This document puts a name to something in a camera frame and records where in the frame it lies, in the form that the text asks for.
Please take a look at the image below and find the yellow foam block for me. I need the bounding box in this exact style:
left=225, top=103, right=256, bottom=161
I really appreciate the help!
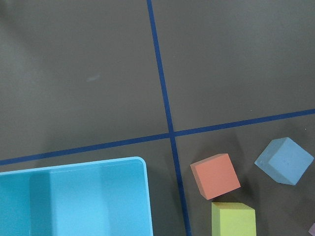
left=211, top=202, right=256, bottom=236

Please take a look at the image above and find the light pink foam block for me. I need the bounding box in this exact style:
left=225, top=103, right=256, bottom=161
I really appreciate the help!
left=308, top=223, right=315, bottom=236

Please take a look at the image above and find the orange foam block left side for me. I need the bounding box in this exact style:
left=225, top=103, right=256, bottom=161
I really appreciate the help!
left=190, top=153, right=241, bottom=200

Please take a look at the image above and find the light blue plastic bin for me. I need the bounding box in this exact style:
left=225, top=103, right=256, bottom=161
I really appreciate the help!
left=0, top=157, right=153, bottom=236

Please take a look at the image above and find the blue foam block left side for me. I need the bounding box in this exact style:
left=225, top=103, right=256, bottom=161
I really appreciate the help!
left=254, top=137, right=314, bottom=186

